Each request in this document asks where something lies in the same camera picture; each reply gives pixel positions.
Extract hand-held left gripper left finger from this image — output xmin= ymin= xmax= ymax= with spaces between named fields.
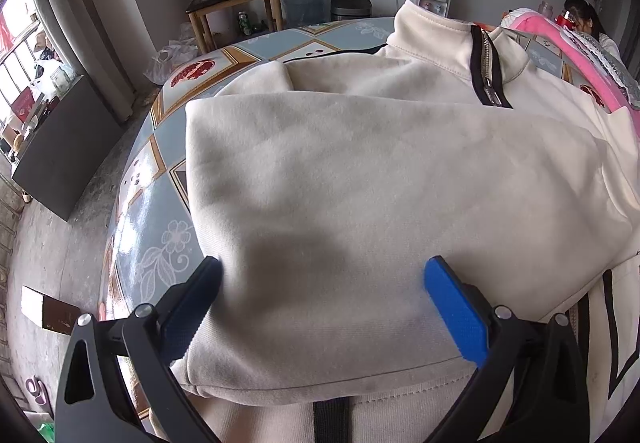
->
xmin=54 ymin=255 xmax=224 ymax=443

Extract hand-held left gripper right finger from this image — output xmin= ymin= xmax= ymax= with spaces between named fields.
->
xmin=424 ymin=255 xmax=589 ymax=443

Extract cream zip-up jacket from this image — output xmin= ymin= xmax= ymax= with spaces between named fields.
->
xmin=170 ymin=0 xmax=640 ymax=443

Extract table with patterned tablecloth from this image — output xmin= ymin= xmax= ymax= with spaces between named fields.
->
xmin=97 ymin=15 xmax=618 ymax=443

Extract brown cardboard box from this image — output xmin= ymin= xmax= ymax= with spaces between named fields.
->
xmin=21 ymin=286 xmax=81 ymax=336

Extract purple slipper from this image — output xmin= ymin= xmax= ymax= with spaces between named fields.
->
xmin=25 ymin=377 xmax=51 ymax=408

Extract dark grey cabinet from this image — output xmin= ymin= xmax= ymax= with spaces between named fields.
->
xmin=11 ymin=73 xmax=126 ymax=222

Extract white plastic bags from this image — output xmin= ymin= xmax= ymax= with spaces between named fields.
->
xmin=145 ymin=23 xmax=201 ymax=84

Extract red box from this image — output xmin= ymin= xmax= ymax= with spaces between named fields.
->
xmin=10 ymin=88 xmax=37 ymax=120

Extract white plastic shopping bag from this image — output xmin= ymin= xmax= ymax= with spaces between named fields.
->
xmin=34 ymin=60 xmax=76 ymax=98

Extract pink blanket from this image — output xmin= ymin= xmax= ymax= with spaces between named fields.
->
xmin=500 ymin=8 xmax=640 ymax=111

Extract grey curtain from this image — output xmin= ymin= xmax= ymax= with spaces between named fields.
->
xmin=40 ymin=0 xmax=171 ymax=124

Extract white water dispenser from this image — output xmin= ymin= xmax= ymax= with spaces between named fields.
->
xmin=411 ymin=0 xmax=454 ymax=18

